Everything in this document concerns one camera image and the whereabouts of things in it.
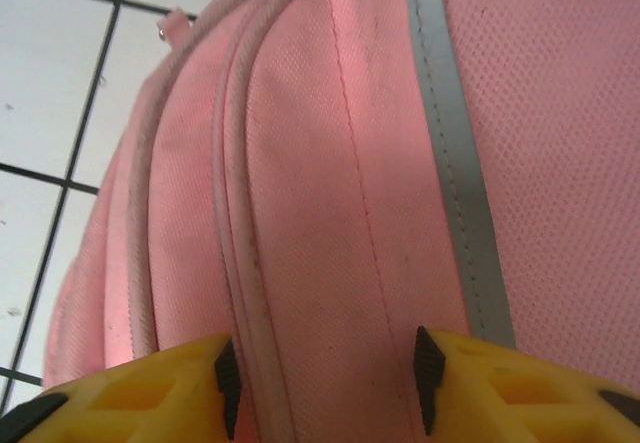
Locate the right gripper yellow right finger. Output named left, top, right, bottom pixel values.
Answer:
left=412, top=325, right=640, bottom=443

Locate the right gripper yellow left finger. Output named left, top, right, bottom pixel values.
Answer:
left=0, top=331, right=242, bottom=443

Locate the pink student backpack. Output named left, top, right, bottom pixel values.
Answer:
left=42, top=0, right=640, bottom=443

